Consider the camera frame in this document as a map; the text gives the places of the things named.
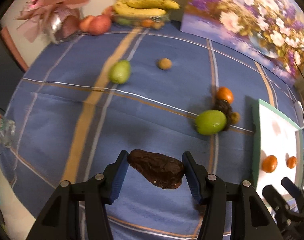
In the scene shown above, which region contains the small orange tangerine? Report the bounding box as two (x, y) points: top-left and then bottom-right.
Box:
(287, 156), (297, 169)

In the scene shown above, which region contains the dark wrinkled fruit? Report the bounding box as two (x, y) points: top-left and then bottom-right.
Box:
(261, 155), (277, 173)

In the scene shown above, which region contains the dark brown avocado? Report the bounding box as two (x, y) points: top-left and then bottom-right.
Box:
(127, 149), (185, 190)

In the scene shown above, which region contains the green apple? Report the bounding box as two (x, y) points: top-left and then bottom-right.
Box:
(195, 109), (227, 135)

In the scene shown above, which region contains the dark pine cone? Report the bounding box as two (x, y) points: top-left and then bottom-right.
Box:
(212, 99), (232, 131)

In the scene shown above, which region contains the large orange tangerine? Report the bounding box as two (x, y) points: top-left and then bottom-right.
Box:
(215, 87), (234, 104)

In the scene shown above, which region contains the green mango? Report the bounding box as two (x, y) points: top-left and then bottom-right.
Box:
(109, 60), (131, 85)

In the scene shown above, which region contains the white tray green rim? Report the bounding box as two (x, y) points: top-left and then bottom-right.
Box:
(252, 99), (304, 200)

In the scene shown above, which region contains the white power strip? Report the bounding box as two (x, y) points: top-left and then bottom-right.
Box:
(294, 101), (304, 128)

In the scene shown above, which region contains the clear glass mug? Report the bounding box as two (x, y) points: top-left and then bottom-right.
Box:
(0, 115), (16, 148)

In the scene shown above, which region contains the blue plaid tablecloth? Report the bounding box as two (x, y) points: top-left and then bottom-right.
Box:
(0, 23), (300, 216)

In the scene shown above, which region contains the small tan round fruit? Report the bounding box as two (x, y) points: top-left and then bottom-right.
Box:
(157, 58), (172, 70)

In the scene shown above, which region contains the flower oil painting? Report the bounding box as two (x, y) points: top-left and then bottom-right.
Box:
(181, 0), (304, 86)

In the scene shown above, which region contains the peach coloured apple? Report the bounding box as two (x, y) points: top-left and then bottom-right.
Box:
(79, 15), (95, 33)

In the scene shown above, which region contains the red apple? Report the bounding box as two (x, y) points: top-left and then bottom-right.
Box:
(88, 15), (112, 36)

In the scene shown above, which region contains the pink flower bouquet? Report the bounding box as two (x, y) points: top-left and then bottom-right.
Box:
(16, 0), (90, 43)

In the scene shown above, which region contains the glass fruit bowl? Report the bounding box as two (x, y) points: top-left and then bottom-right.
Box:
(112, 12), (170, 30)

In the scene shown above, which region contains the lower yellow banana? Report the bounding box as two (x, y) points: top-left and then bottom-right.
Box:
(112, 2), (167, 17)

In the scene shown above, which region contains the yellow banana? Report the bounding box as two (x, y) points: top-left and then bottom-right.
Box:
(112, 2), (167, 17)
(126, 0), (180, 10)

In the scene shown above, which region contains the upper yellow banana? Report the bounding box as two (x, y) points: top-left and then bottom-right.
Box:
(126, 0), (180, 10)

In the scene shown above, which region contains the black cable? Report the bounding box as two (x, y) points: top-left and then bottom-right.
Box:
(293, 55), (304, 92)

